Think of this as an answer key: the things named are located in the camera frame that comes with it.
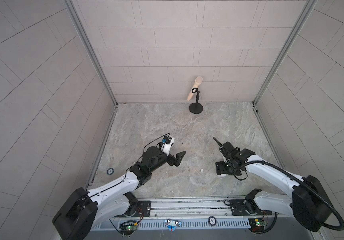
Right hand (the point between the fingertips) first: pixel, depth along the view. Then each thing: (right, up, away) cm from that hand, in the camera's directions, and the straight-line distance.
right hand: (220, 172), depth 82 cm
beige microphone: (-11, +54, +12) cm, 56 cm away
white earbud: (-10, +1, +1) cm, 10 cm away
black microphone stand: (-10, +38, +32) cm, 50 cm away
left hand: (-21, +15, -6) cm, 27 cm away
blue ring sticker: (-62, 0, 0) cm, 62 cm away
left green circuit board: (-46, -17, -17) cm, 52 cm away
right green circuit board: (+13, -18, -14) cm, 27 cm away
